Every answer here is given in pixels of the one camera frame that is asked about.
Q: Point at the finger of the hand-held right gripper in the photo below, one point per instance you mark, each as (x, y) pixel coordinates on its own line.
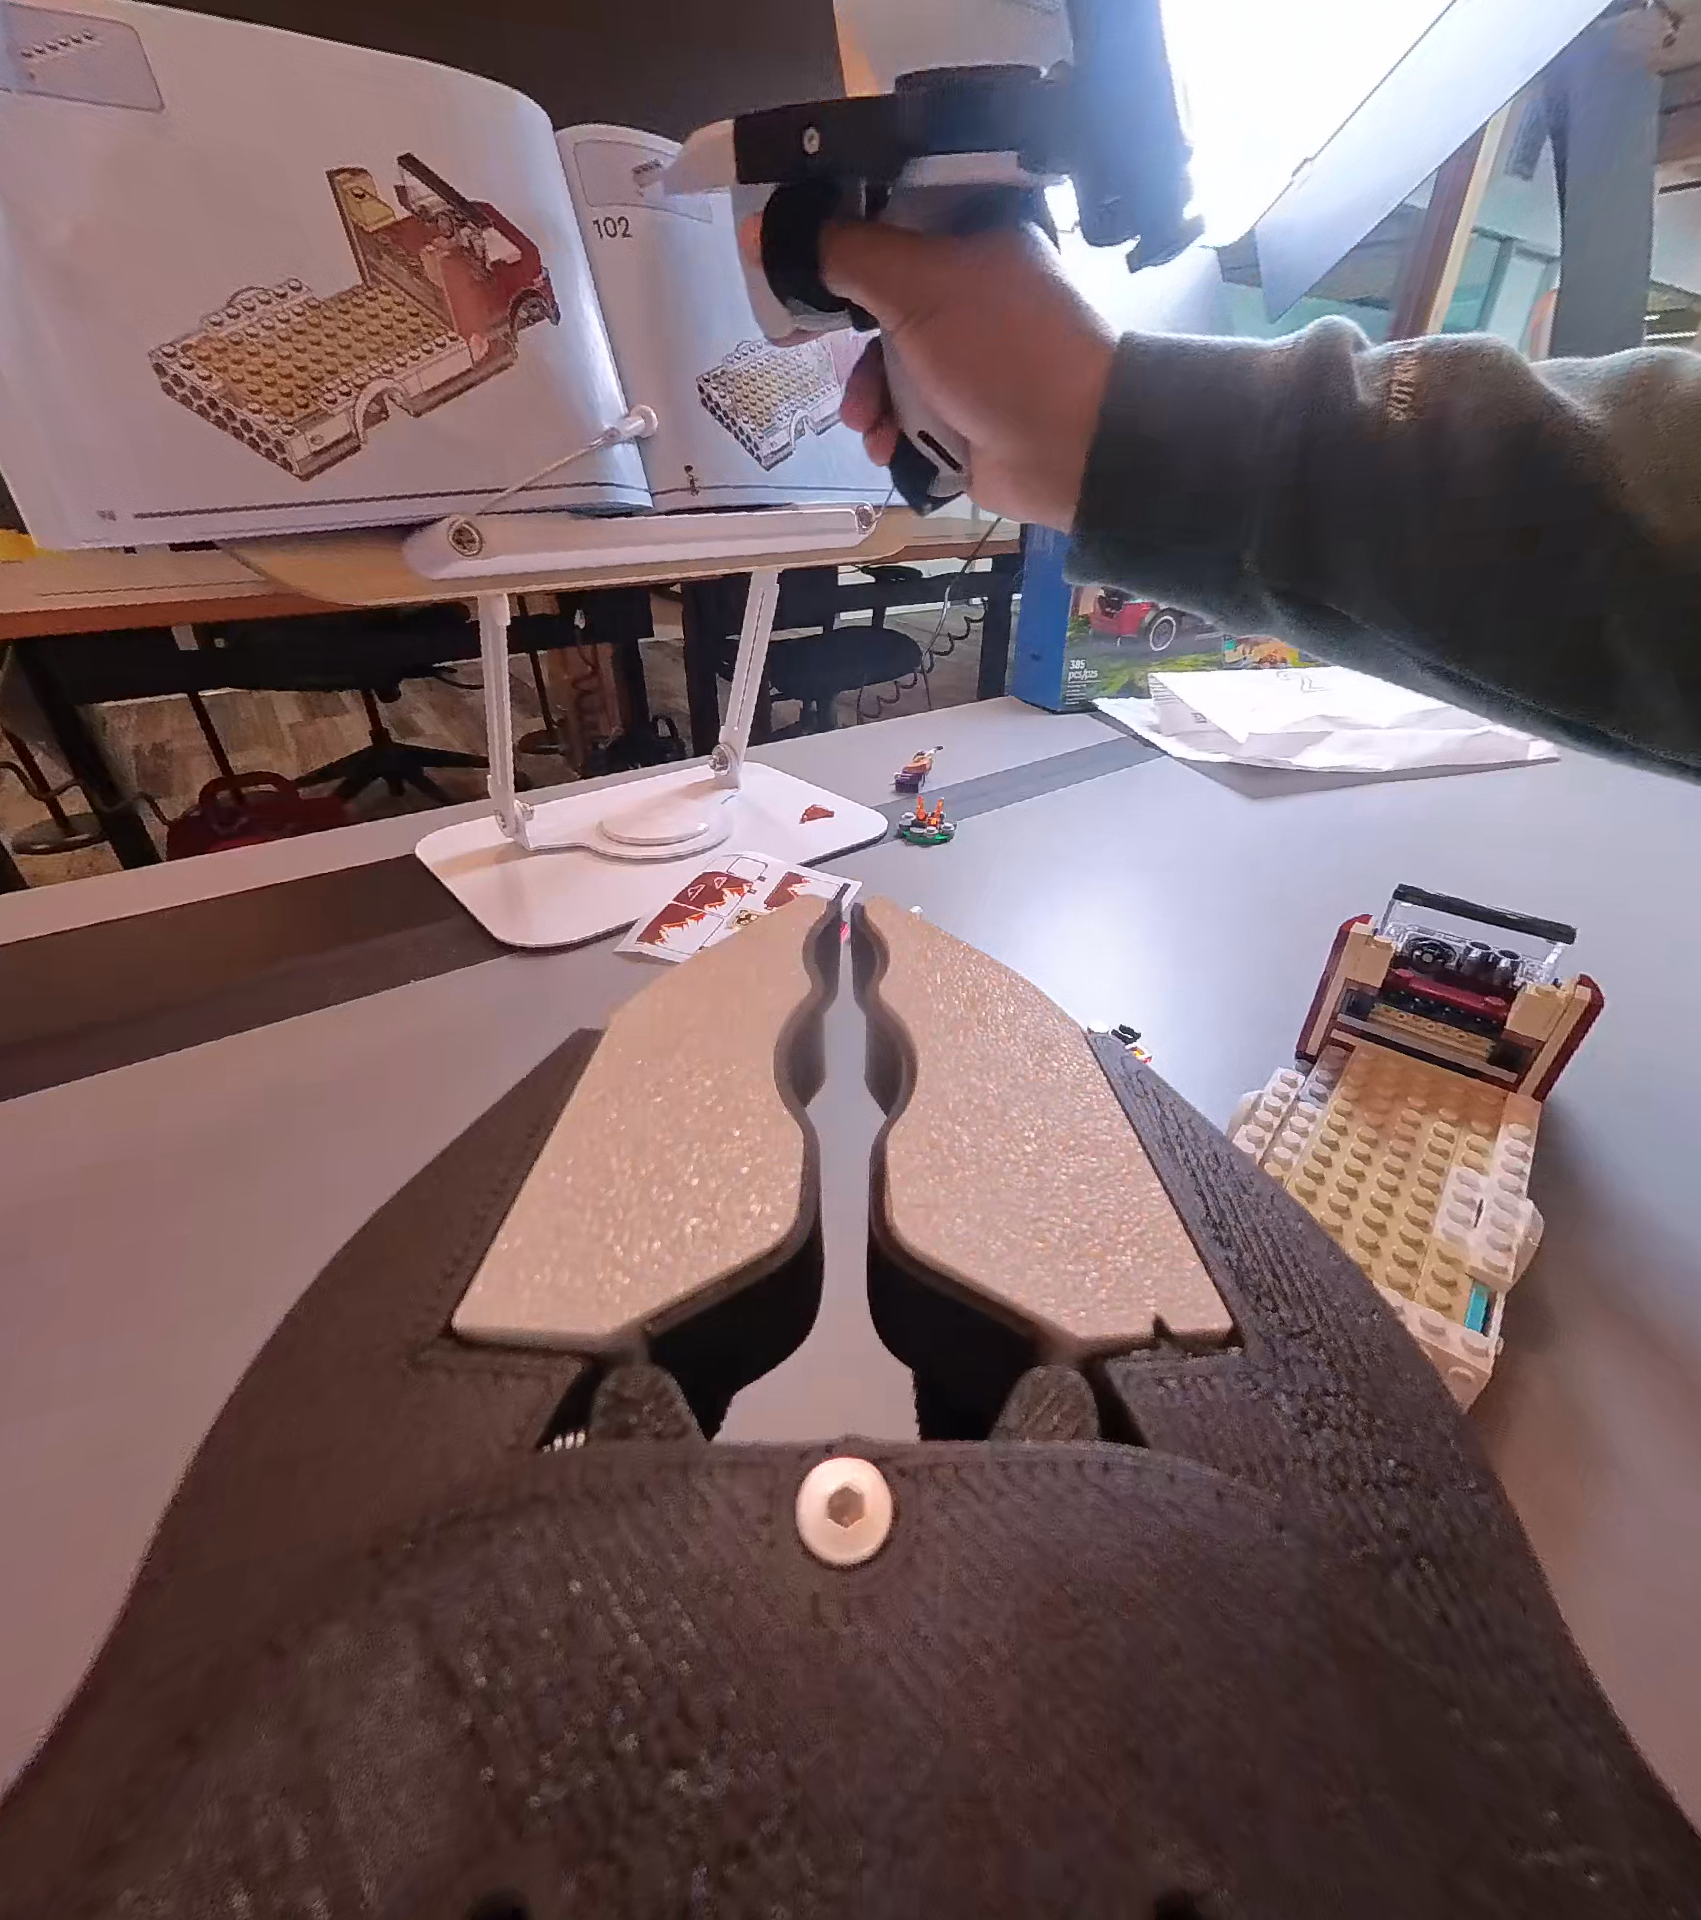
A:
(700, 164)

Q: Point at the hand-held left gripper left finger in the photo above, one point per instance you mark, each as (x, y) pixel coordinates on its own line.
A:
(640, 1170)

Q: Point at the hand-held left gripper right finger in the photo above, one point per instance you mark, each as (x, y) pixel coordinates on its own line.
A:
(1045, 1185)

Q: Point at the toy brick truck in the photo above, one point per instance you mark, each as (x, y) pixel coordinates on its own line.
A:
(1406, 1141)

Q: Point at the instruction booklet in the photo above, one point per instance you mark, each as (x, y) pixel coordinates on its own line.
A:
(264, 224)

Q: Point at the person's right forearm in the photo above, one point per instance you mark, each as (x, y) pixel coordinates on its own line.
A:
(1465, 525)

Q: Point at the person's right hand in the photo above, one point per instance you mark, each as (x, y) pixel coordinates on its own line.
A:
(1002, 374)

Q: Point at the sticker sheet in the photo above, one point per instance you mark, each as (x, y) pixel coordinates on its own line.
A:
(700, 909)

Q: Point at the white book stand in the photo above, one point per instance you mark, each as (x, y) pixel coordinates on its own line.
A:
(564, 884)

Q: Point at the softbox light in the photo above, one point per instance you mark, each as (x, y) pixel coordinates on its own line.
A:
(1315, 120)

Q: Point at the toy brick campfire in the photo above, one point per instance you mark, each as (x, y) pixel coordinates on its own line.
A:
(929, 824)

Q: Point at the purple yellow toy figure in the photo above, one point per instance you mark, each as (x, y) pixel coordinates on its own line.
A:
(916, 771)

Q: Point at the blue toy set box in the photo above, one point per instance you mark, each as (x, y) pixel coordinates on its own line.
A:
(1045, 631)

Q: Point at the white paper bag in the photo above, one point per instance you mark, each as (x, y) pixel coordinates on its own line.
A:
(1315, 720)

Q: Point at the wooden table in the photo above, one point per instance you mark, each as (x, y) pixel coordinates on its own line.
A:
(41, 601)

